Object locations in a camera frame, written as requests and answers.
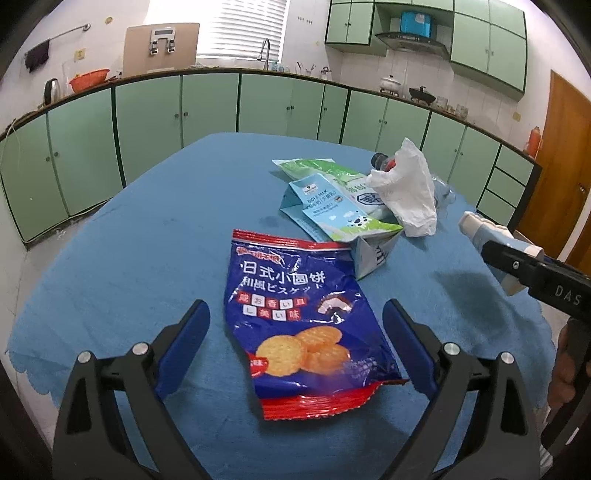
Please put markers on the white cooking pot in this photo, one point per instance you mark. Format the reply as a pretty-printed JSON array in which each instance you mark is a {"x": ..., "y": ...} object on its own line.
[{"x": 390, "y": 84}]

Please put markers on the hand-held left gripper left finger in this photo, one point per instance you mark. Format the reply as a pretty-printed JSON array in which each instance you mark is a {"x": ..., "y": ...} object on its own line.
[{"x": 184, "y": 346}]

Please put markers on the red thermos flask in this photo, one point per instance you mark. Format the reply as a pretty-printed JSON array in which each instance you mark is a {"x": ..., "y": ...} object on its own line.
[{"x": 534, "y": 142}]

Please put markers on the blue biscuit bag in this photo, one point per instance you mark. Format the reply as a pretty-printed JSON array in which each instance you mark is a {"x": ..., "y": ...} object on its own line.
[{"x": 295, "y": 323}]

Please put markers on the flattened milk carton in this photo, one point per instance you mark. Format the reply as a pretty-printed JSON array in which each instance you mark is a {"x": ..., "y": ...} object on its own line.
[{"x": 332, "y": 217}]

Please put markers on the utensil holder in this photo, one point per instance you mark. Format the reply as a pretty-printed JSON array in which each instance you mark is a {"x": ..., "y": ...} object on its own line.
[{"x": 305, "y": 70}]

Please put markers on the green and white pouch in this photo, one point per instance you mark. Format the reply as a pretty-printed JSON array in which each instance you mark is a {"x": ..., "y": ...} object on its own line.
[{"x": 314, "y": 167}]

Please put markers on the white plastic bag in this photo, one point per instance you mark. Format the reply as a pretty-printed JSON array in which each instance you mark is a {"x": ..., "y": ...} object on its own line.
[{"x": 411, "y": 194}]

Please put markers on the red label plastic bottle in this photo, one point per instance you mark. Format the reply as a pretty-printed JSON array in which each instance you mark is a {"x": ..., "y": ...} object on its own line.
[{"x": 444, "y": 190}]

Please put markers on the black range hood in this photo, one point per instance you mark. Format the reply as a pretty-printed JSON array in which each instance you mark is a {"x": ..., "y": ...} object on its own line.
[{"x": 415, "y": 42}]

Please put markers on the wooden board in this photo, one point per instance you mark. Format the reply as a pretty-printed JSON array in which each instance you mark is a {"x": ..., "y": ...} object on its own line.
[{"x": 138, "y": 50}]

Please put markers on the person's right hand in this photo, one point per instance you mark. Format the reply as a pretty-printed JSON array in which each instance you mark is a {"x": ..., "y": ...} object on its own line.
[{"x": 561, "y": 369}]

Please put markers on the black wok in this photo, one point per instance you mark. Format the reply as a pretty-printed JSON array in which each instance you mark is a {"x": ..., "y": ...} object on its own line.
[{"x": 421, "y": 94}]

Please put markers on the blue scalloped table cloth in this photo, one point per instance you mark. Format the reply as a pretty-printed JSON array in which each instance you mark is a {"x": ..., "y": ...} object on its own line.
[{"x": 138, "y": 240}]

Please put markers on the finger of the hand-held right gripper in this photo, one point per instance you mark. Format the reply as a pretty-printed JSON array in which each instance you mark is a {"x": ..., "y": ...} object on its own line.
[{"x": 510, "y": 263}]

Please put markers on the steel towel rail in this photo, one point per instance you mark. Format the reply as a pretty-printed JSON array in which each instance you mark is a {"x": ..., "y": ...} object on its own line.
[{"x": 69, "y": 32}]

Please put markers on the steel kitchen faucet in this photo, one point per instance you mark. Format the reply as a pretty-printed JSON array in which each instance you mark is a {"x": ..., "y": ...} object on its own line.
[{"x": 264, "y": 50}]

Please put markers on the white window blind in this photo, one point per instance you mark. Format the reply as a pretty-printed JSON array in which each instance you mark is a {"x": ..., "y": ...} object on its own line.
[{"x": 240, "y": 27}]

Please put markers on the yellow wall socket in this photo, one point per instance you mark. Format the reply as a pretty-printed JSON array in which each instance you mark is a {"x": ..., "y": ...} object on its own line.
[{"x": 80, "y": 54}]

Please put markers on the brown wooden door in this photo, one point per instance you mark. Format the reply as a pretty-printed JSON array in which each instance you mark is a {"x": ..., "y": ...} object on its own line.
[{"x": 563, "y": 161}]

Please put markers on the green wall cabinets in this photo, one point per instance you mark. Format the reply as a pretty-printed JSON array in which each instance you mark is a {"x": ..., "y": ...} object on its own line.
[{"x": 485, "y": 46}]

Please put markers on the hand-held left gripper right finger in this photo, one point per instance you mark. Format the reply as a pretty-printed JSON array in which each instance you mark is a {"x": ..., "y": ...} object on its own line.
[{"x": 408, "y": 350}]

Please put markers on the orange plastic basin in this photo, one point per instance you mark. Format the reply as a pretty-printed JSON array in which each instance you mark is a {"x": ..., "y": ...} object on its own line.
[{"x": 90, "y": 81}]

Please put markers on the blue and white paper cup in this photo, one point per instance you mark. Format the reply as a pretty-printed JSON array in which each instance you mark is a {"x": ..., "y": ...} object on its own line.
[{"x": 485, "y": 233}]

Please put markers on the dark hanging towel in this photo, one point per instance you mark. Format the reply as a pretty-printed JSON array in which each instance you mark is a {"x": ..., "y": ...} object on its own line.
[{"x": 37, "y": 55}]

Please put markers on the green base cabinets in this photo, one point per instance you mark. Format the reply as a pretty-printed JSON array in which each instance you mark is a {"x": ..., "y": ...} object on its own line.
[{"x": 147, "y": 120}]

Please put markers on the blue box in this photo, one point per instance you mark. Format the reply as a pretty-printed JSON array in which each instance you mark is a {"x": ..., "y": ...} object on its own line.
[{"x": 417, "y": 24}]

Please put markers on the steel electric kettle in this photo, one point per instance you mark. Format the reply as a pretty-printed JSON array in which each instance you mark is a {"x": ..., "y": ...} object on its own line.
[{"x": 52, "y": 91}]

